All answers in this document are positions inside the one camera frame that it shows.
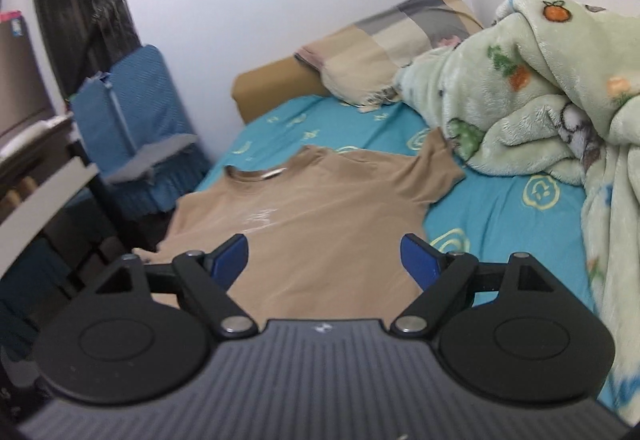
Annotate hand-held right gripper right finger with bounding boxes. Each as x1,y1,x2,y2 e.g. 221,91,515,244
389,233,557,340

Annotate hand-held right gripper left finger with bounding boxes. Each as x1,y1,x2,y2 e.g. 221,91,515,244
95,234,259,340

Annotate tan t-shirt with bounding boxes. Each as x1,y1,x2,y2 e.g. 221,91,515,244
132,127,468,321

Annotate blue printed bed sheet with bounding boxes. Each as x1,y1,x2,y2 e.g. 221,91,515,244
192,94,631,421

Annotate blue covered chair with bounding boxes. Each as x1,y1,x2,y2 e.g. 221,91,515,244
67,44,213,251

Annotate tan bed headboard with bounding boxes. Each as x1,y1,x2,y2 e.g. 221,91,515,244
232,54,331,125

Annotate green printed fleece blanket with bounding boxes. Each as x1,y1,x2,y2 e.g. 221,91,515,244
392,0,640,426

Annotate beige and grey checked pillow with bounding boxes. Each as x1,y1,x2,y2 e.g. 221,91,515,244
295,0,485,113

